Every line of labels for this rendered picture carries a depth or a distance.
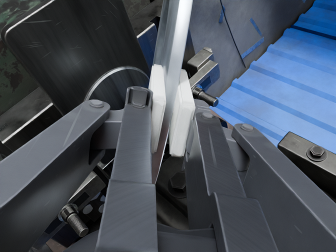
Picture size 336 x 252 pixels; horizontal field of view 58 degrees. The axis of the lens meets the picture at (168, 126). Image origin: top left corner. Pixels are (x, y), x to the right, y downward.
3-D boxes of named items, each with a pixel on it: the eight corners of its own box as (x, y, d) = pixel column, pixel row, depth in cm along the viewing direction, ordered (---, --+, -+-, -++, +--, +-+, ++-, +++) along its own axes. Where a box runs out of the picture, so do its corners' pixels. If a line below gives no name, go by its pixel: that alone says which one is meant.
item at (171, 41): (159, 14, 48) (164, 15, 48) (132, 199, 42) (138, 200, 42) (209, -233, 20) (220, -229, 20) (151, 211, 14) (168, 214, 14)
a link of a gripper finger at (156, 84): (156, 155, 16) (141, 152, 16) (155, 105, 22) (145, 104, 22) (166, 101, 14) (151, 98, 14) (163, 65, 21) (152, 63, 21)
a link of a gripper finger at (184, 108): (180, 103, 14) (196, 106, 15) (176, 67, 21) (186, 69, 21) (169, 157, 16) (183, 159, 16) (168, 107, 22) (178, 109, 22)
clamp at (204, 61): (148, 96, 59) (185, 119, 53) (205, 46, 64) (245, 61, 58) (156, 115, 63) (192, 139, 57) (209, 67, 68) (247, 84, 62)
